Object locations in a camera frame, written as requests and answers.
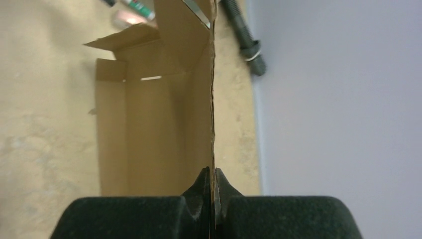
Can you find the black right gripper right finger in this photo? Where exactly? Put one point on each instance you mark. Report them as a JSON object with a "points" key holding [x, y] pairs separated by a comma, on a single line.
{"points": [[279, 217]]}

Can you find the green white glue stick near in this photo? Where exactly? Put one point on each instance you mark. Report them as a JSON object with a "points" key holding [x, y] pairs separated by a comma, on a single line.
{"points": [[140, 8]]}

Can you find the dark grey corrugated pipe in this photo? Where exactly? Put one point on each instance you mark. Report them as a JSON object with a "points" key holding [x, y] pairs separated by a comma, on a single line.
{"points": [[250, 49]]}

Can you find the brown cardboard box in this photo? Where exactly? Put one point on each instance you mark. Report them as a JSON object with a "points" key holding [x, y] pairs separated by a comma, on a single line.
{"points": [[154, 107]]}

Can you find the pale pink correction tape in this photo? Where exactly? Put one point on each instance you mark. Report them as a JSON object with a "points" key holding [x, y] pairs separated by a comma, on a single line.
{"points": [[123, 19]]}

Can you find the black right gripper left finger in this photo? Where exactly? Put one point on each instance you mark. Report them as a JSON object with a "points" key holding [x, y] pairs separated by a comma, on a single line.
{"points": [[161, 217]]}

